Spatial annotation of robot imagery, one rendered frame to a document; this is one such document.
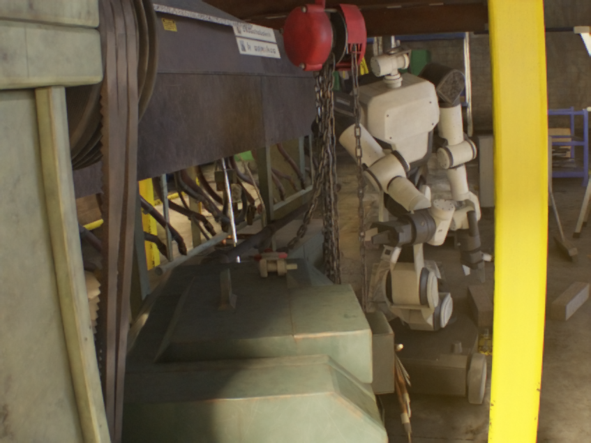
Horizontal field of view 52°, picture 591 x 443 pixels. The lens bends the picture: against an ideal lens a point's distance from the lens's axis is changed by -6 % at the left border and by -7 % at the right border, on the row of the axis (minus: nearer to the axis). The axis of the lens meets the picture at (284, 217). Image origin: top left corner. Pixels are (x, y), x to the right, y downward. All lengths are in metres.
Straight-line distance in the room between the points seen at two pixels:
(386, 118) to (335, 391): 1.36
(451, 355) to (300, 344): 1.65
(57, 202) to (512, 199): 0.91
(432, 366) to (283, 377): 1.70
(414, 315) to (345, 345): 1.76
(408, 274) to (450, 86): 0.69
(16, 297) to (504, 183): 0.94
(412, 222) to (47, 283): 1.31
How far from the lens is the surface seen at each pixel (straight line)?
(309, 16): 1.46
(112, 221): 0.65
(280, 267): 1.24
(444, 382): 2.58
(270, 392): 0.86
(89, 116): 0.64
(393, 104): 2.11
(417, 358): 2.59
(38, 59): 0.53
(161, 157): 1.74
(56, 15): 0.55
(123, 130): 0.66
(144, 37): 0.70
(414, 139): 2.19
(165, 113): 1.77
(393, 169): 1.97
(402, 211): 2.32
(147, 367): 0.98
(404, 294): 2.43
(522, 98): 1.24
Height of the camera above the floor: 1.21
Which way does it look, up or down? 10 degrees down
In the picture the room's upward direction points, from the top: 4 degrees counter-clockwise
